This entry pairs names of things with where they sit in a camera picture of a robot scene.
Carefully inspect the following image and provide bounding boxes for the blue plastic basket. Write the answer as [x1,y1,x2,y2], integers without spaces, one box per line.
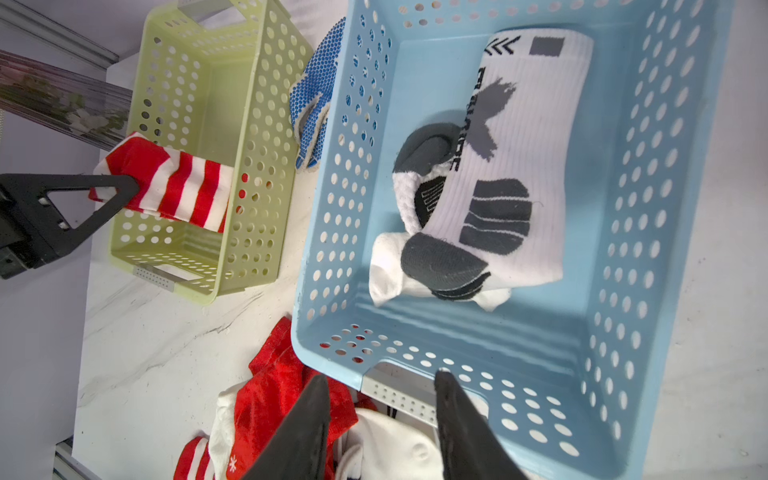
[292,1,734,479]

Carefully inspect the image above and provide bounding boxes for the dark glass vase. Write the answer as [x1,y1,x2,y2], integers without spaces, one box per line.
[1,51,132,150]

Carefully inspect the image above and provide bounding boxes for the red white striped santa sock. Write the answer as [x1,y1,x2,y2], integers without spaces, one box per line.
[173,436,215,480]

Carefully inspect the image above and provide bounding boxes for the white grey sport sock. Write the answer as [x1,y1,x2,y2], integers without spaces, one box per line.
[401,28,594,296]

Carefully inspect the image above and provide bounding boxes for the green plastic basket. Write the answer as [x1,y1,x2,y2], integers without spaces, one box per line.
[109,1,312,304]

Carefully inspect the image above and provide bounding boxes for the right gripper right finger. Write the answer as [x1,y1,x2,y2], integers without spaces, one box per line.
[434,371,527,480]

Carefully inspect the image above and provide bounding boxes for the blue dotted work glove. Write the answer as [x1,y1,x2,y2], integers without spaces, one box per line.
[289,17,346,171]

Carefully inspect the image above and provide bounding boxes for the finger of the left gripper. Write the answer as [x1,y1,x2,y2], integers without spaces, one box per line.
[1,173,139,280]

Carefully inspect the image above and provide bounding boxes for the aluminium rail bench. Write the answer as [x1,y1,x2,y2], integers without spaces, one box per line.
[52,436,100,480]

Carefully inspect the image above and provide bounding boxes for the red snowflake sock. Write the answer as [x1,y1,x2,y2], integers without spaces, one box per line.
[225,317,376,479]

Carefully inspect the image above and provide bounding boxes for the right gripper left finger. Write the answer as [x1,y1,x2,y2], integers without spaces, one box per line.
[243,375,331,480]

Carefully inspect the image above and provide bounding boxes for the white sock black stripes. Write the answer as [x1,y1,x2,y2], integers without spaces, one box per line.
[333,408,445,479]

